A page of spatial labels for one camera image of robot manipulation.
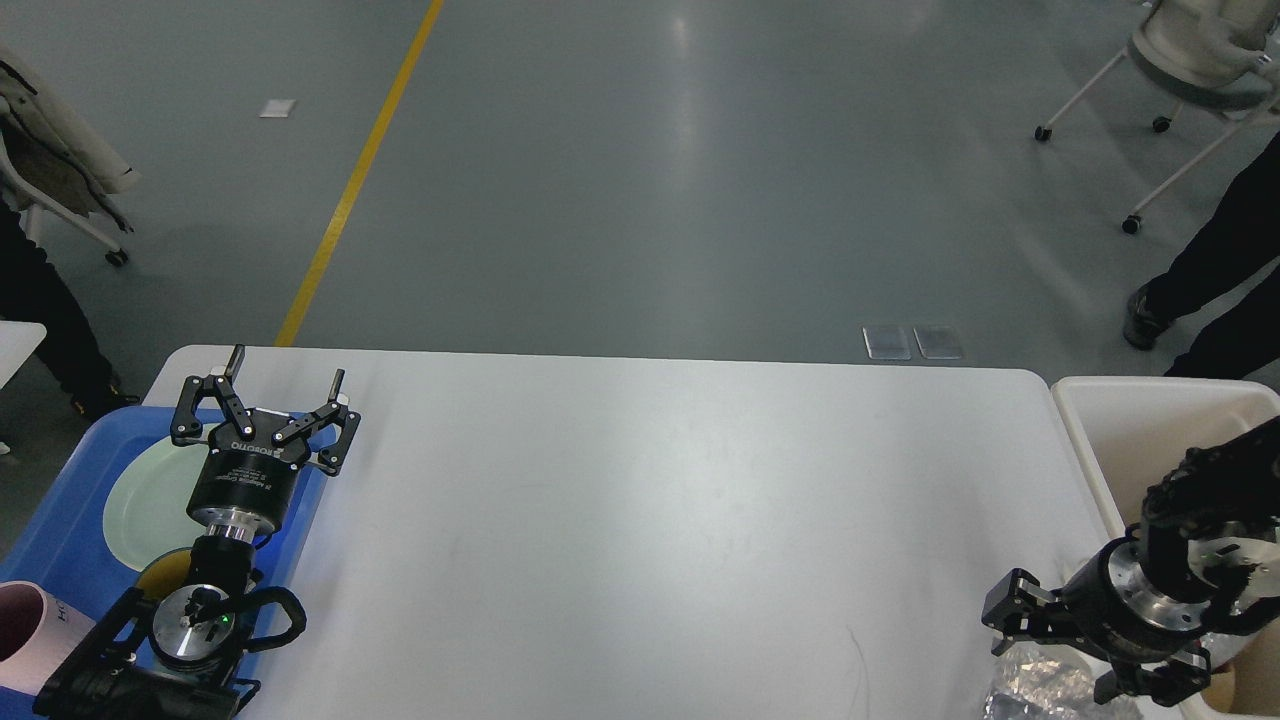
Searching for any teal mug yellow inside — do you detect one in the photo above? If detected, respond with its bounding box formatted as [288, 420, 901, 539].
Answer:
[134, 547, 200, 660]

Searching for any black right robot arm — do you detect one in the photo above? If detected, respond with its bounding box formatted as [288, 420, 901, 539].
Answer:
[980, 419, 1279, 707]

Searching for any small foil wrapper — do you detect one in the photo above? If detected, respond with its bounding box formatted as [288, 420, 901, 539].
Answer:
[980, 643, 1143, 719]

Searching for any beige plastic bin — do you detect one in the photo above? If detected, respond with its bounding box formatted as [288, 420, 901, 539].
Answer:
[1052, 377, 1279, 719]

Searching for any white side table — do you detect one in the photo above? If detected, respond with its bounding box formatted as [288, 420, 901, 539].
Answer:
[1, 319, 47, 388]

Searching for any person in black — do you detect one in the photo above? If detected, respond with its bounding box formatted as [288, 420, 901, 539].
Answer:
[1, 204, 140, 423]
[1123, 137, 1279, 380]

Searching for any person in black left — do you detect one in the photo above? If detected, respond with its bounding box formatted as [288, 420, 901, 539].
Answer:
[1, 204, 140, 423]

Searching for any blue plastic tray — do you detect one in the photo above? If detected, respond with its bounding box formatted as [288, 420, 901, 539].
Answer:
[3, 406, 328, 621]

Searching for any white office chair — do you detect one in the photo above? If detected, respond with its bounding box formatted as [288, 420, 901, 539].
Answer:
[1034, 1, 1279, 234]

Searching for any person in black right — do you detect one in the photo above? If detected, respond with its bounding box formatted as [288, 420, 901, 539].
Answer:
[1123, 137, 1279, 380]

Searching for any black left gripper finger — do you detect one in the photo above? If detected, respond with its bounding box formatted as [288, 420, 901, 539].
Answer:
[271, 368, 362, 477]
[172, 343, 256, 448]

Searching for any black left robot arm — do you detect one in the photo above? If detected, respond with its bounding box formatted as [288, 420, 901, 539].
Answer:
[32, 345, 362, 719]

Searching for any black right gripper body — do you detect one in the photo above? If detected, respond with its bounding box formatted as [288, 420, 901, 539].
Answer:
[1039, 539, 1215, 682]

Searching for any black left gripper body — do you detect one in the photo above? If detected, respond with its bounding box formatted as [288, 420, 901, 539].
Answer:
[187, 407, 332, 536]

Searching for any light green plate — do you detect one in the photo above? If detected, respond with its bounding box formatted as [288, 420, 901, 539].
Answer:
[102, 438, 207, 571]

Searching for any brown paper bag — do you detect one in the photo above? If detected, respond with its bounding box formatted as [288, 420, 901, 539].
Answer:
[1199, 664, 1257, 719]

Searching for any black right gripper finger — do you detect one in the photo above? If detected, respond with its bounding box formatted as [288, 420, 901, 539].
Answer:
[1093, 661, 1211, 707]
[980, 569, 1062, 657]

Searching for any pink ribbed mug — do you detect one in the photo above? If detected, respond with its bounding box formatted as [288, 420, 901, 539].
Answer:
[1, 580, 96, 696]

